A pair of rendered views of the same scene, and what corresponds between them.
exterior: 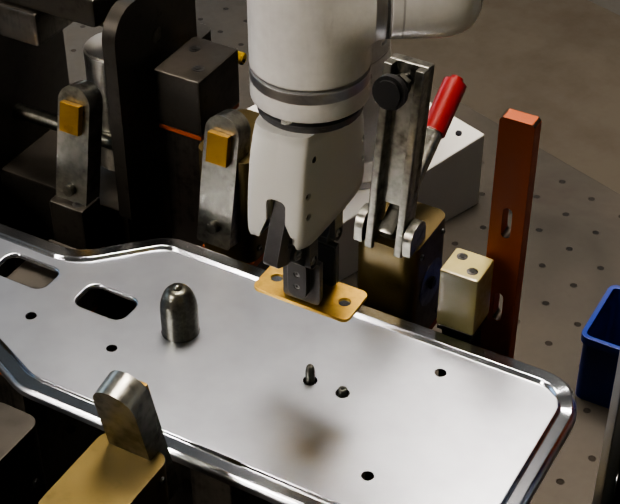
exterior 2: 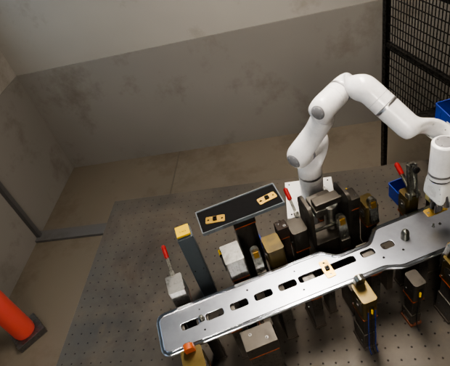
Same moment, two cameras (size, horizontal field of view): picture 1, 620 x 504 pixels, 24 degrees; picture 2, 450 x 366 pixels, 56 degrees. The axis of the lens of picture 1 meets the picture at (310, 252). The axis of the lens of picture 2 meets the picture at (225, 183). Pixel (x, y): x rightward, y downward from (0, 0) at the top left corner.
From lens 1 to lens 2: 1.39 m
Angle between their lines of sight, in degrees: 26
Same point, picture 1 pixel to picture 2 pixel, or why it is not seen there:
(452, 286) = not seen: hidden behind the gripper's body
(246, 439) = (444, 241)
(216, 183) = (374, 211)
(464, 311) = not seen: hidden behind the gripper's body
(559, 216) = (346, 181)
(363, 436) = not seen: outside the picture
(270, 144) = (447, 187)
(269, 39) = (448, 170)
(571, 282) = (366, 189)
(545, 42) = (215, 160)
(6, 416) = (411, 273)
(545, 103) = (233, 172)
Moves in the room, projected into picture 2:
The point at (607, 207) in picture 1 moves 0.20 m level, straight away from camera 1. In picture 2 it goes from (350, 173) to (326, 158)
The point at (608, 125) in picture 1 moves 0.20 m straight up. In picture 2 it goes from (250, 167) to (245, 149)
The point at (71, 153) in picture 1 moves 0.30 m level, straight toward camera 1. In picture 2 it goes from (343, 228) to (420, 250)
